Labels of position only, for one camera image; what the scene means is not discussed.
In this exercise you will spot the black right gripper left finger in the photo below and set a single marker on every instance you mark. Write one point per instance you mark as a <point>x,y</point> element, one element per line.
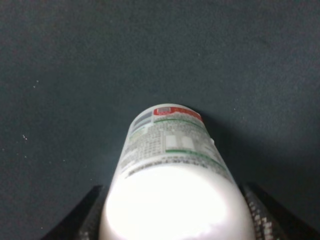
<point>83,222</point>

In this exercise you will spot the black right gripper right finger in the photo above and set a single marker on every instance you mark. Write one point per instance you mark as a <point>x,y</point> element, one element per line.
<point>272,221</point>

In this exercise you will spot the white milk bottle green label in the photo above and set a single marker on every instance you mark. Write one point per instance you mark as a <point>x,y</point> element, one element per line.
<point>171,183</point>

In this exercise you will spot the black tablecloth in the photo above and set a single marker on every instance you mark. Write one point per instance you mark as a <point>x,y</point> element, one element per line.
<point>75,73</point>

